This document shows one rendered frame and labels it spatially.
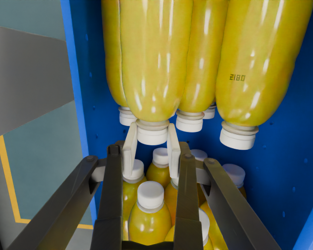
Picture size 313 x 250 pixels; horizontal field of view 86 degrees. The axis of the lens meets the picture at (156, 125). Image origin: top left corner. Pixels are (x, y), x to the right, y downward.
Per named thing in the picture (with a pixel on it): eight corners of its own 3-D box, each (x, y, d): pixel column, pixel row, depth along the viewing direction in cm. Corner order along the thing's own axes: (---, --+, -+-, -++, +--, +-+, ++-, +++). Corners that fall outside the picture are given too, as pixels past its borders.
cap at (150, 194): (168, 196, 26) (169, 186, 25) (154, 214, 22) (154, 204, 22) (147, 186, 27) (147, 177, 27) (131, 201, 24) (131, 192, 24)
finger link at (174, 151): (172, 150, 14) (181, 151, 14) (168, 122, 21) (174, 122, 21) (170, 178, 16) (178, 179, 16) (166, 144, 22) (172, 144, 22)
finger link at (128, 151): (131, 177, 15) (122, 177, 15) (137, 143, 22) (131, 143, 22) (130, 149, 14) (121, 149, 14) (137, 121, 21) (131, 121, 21)
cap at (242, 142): (261, 130, 20) (258, 143, 21) (230, 121, 23) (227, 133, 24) (249, 139, 18) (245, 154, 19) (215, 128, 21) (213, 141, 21)
